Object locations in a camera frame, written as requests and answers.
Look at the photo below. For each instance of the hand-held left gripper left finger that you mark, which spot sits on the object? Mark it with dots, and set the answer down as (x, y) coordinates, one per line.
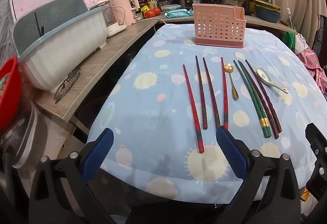
(98, 155)

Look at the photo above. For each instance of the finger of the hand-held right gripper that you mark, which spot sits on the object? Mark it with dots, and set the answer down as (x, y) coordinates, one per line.
(315, 139)

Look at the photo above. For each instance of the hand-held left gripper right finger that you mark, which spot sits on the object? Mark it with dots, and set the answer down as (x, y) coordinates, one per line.
(231, 152)

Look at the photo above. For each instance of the maroon chopstick pair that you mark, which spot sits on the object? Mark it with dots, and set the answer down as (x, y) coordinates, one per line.
(274, 133)

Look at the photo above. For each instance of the green chopstick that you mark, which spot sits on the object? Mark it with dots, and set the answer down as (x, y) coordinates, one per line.
(267, 128)
(263, 130)

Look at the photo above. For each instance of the red chopstick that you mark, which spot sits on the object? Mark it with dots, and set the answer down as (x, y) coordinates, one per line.
(193, 109)
(211, 93)
(225, 93)

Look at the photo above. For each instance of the white ceramic spoon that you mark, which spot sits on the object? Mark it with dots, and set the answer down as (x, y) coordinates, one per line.
(263, 74)

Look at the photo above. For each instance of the pink perforated utensil basket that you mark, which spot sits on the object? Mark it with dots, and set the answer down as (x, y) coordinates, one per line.
(217, 27)

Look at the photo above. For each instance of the pink floral cloth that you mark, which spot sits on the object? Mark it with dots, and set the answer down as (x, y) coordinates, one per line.
(310, 63)

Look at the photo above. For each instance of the black eyeglasses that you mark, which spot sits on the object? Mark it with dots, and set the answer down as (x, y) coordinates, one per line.
(69, 78)

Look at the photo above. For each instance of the gold flower spoon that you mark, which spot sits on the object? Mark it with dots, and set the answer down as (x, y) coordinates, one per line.
(227, 68)

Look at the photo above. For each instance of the wooden counter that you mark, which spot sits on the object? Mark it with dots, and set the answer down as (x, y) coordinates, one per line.
(102, 60)

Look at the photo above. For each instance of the green plastic bag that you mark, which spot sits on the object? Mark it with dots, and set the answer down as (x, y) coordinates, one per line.
(290, 40)

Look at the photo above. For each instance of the red plastic basin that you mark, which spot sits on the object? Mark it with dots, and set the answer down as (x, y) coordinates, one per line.
(10, 101)

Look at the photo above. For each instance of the grey-blue plastic dish rack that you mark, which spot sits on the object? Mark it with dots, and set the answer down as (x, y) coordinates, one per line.
(63, 42)

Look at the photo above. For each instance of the white kitchen appliance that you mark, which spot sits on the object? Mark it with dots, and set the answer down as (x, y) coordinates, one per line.
(113, 27)

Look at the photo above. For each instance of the stack of blue bowls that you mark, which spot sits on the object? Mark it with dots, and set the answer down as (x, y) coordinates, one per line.
(268, 15)

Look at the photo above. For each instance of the blue wet wipes pack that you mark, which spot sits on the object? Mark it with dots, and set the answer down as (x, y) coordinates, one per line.
(178, 13)

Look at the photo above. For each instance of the red tomato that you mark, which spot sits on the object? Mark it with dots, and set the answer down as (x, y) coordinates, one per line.
(156, 11)
(149, 12)

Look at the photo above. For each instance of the pink electric kettle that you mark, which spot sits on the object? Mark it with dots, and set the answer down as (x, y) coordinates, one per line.
(122, 4)

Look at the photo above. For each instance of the yellow packet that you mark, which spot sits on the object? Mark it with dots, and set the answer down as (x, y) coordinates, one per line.
(144, 8)

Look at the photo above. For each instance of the glass container with lid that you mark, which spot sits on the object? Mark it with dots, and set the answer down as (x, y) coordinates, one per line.
(170, 8)

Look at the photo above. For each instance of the yellow label bottle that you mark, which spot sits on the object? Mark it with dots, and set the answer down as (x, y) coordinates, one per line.
(151, 2)

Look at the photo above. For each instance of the small lidded steel pot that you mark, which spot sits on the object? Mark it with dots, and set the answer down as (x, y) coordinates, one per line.
(165, 2)

